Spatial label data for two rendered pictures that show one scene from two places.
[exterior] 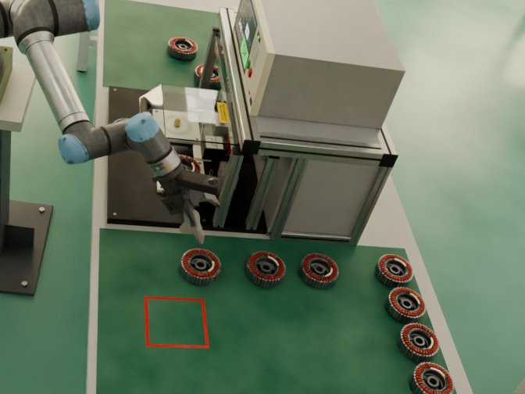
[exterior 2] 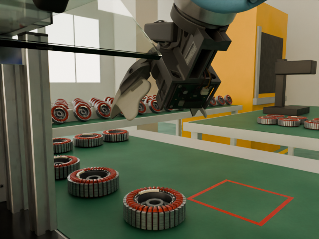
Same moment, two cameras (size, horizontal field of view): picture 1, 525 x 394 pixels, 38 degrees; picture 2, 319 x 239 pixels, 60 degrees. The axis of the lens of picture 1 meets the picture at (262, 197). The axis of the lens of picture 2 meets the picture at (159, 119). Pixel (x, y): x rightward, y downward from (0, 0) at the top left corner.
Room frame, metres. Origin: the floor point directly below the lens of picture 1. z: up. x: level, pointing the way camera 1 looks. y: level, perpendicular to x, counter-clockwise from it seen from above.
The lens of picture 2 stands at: (1.66, 0.53, 0.99)
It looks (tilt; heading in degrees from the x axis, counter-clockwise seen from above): 8 degrees down; 244
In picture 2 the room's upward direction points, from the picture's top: straight up
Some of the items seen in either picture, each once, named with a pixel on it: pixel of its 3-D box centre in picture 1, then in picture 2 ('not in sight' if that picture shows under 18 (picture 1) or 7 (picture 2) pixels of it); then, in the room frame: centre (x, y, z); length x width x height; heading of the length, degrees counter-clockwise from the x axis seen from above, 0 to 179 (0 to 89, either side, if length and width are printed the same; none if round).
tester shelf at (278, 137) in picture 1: (300, 81); not in sight; (2.01, 0.00, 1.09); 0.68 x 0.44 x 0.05; 20
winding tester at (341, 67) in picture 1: (312, 48); not in sight; (2.00, -0.01, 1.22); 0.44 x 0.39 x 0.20; 20
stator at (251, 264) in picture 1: (265, 269); (93, 181); (1.53, -0.07, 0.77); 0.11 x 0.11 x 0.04
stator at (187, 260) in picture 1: (200, 266); (154, 206); (1.46, 0.10, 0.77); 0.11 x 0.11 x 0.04
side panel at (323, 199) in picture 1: (328, 201); not in sight; (1.73, -0.19, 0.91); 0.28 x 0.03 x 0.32; 110
